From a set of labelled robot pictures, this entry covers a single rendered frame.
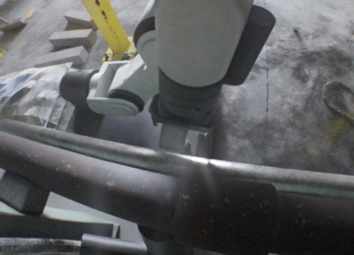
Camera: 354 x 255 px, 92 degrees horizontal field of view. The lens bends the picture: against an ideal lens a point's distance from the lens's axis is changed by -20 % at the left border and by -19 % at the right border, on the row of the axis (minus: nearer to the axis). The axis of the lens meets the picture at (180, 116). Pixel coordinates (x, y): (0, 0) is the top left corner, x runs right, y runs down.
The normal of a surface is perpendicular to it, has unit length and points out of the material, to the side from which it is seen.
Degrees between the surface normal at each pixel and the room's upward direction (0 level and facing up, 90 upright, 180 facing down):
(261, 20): 15
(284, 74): 0
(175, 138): 33
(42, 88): 22
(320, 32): 0
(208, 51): 89
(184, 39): 89
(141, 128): 0
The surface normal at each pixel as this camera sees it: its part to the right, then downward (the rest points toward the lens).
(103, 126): -0.19, -0.47
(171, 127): -0.04, 0.06
